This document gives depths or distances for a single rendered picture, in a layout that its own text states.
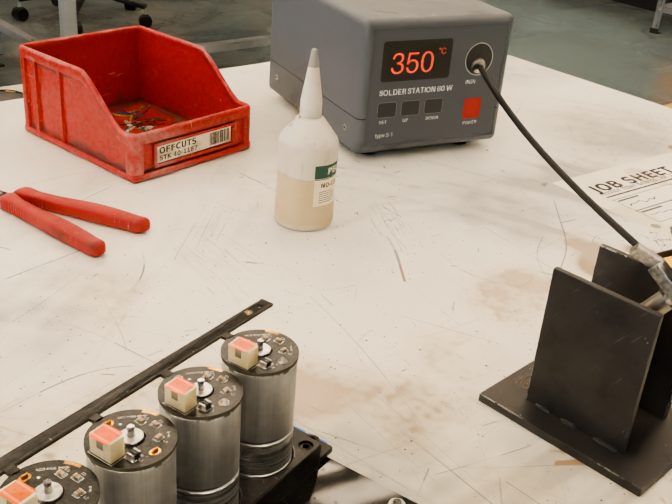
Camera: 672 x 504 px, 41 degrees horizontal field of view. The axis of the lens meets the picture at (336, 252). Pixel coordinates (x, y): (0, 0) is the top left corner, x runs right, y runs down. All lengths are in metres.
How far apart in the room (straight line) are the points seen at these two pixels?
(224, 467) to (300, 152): 0.25
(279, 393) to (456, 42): 0.38
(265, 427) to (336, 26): 0.37
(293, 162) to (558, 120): 0.31
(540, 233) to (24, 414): 0.31
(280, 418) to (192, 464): 0.04
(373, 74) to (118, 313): 0.25
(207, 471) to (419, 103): 0.39
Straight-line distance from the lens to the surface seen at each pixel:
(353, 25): 0.59
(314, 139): 0.49
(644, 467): 0.37
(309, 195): 0.50
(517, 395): 0.39
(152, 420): 0.26
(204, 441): 0.27
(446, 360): 0.41
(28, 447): 0.26
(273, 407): 0.29
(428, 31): 0.60
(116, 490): 0.25
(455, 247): 0.51
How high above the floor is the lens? 0.97
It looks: 27 degrees down
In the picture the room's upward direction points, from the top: 5 degrees clockwise
